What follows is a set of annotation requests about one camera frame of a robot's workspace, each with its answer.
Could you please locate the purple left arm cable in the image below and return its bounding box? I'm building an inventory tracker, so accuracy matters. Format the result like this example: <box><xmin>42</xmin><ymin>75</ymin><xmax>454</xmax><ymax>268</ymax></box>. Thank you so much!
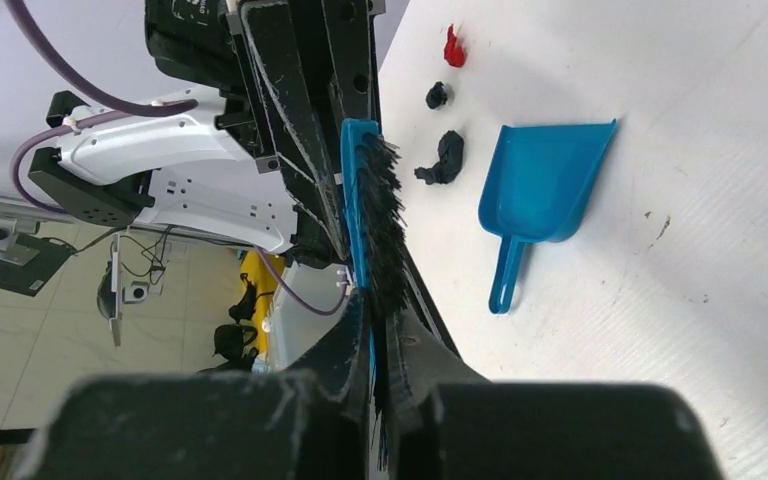
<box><xmin>2</xmin><ymin>0</ymin><xmax>359</xmax><ymax>317</ymax></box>

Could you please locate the small black paper scrap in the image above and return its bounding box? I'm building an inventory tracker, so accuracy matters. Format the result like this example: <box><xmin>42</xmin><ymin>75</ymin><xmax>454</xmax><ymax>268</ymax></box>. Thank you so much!
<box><xmin>425</xmin><ymin>81</ymin><xmax>454</xmax><ymax>110</ymax></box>

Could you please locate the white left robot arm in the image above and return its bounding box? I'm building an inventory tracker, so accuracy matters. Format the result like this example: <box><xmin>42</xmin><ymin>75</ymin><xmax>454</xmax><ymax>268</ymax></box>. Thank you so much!
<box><xmin>28</xmin><ymin>1</ymin><xmax>385</xmax><ymax>268</ymax></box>

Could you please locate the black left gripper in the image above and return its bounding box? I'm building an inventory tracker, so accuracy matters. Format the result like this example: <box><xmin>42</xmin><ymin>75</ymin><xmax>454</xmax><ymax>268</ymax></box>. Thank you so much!
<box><xmin>145</xmin><ymin>0</ymin><xmax>379</xmax><ymax>259</ymax></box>

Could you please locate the blue hand brush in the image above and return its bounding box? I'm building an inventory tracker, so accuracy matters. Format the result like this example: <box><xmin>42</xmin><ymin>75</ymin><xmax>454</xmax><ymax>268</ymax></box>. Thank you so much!
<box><xmin>340</xmin><ymin>119</ymin><xmax>408</xmax><ymax>465</ymax></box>

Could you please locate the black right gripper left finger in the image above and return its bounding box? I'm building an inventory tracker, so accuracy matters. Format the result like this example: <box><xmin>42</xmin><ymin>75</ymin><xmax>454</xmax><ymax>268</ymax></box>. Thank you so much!
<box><xmin>16</xmin><ymin>291</ymin><xmax>370</xmax><ymax>479</ymax></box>

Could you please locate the blue plastic dustpan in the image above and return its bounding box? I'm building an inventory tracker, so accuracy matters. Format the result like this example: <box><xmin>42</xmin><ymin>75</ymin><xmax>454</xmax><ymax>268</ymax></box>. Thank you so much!
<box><xmin>478</xmin><ymin>119</ymin><xmax>618</xmax><ymax>314</ymax></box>

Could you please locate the red paper scrap left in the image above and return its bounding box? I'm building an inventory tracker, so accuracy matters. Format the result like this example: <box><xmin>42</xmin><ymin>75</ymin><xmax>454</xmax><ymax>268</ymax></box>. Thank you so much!
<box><xmin>443</xmin><ymin>24</ymin><xmax>466</xmax><ymax>68</ymax></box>

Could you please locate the large black paper scrap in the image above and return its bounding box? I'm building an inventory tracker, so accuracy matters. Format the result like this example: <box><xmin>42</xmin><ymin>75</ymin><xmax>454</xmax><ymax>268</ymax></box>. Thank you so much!
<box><xmin>414</xmin><ymin>130</ymin><xmax>464</xmax><ymax>185</ymax></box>

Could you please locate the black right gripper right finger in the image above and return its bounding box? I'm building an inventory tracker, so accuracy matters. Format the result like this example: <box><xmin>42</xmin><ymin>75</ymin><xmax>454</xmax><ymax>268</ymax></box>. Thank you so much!
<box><xmin>386</xmin><ymin>311</ymin><xmax>722</xmax><ymax>479</ymax></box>

